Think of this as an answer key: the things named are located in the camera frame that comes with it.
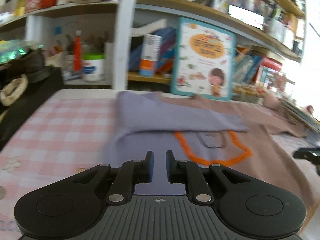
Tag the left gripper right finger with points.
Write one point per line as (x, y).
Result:
(247, 206)

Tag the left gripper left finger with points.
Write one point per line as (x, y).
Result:
(73, 207)

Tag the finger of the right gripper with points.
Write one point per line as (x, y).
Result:
(309, 154)

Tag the purple and pink sweater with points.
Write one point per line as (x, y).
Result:
(206, 131)

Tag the stack of books right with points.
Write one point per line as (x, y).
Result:
(301, 116)

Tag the pink plush item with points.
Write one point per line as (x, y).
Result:
(272, 102)

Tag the pink checkered table mat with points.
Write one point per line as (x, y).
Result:
(66, 135)

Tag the red thick dictionary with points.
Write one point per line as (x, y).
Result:
(271, 63)

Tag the white wooden bookshelf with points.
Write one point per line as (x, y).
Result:
(117, 28)

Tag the children's sound book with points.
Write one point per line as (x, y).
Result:
(203, 61)

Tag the white green pen cup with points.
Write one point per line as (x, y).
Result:
(93, 67)

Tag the smartphone on shelf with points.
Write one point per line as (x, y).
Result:
(246, 16)

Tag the red tassel ornament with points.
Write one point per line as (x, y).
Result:
(77, 52)

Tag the usmile white orange box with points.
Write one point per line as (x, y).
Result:
(150, 55)

